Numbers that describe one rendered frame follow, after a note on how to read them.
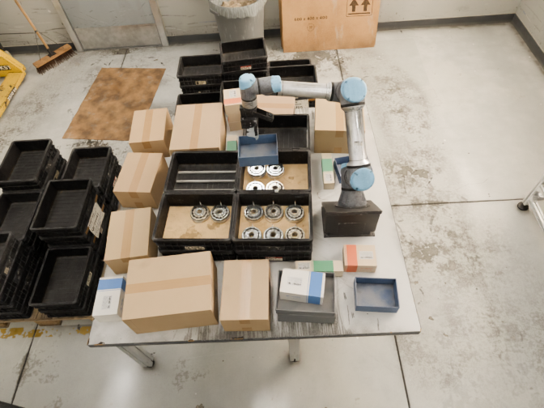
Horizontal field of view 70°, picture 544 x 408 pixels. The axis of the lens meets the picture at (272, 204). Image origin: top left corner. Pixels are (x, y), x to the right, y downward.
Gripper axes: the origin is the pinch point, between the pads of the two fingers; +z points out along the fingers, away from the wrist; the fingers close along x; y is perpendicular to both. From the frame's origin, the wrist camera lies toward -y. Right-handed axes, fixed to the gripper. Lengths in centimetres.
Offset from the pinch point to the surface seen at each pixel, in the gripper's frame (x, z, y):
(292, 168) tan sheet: -4.5, 28.6, -17.8
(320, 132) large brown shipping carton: -27.4, 21.3, -35.8
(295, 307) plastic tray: 77, 38, -17
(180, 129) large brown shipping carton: -33, 19, 50
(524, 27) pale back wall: -260, 81, -274
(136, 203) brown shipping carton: 10, 38, 75
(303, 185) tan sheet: 8.3, 29.7, -23.3
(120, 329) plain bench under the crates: 82, 49, 70
